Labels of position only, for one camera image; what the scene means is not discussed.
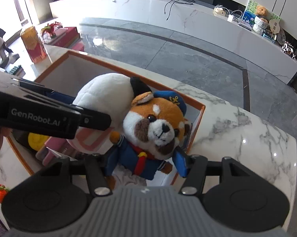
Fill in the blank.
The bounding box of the fox sailor plush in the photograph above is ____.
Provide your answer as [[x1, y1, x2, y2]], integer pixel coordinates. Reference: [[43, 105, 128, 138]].
[[106, 77, 191, 189]]

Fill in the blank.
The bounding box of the yellow round case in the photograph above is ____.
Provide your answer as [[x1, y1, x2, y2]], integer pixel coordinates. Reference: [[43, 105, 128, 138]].
[[28, 133, 49, 151]]

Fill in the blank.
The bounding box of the brown teddy bear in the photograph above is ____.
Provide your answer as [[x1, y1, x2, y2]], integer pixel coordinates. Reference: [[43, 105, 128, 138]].
[[255, 5, 269, 23]]

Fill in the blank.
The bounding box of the white round plush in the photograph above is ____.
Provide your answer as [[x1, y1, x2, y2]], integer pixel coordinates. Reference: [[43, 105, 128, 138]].
[[68, 73, 133, 154]]

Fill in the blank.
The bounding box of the white tv cabinet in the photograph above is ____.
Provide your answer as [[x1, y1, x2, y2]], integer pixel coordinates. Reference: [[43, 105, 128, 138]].
[[49, 0, 297, 84]]

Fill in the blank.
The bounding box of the orange red carton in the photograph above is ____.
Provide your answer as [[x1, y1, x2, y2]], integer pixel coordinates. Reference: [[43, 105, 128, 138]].
[[20, 25, 47, 63]]

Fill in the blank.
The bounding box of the orange crochet carrot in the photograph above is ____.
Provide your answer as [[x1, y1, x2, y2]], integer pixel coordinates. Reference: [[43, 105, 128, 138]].
[[0, 184, 10, 204]]

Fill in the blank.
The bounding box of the pink card wallet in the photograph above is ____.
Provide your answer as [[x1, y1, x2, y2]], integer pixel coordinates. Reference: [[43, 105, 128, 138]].
[[36, 137, 74, 166]]

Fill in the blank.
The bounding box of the black keyboard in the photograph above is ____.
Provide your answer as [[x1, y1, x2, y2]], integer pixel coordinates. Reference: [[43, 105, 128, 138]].
[[8, 65, 23, 75]]

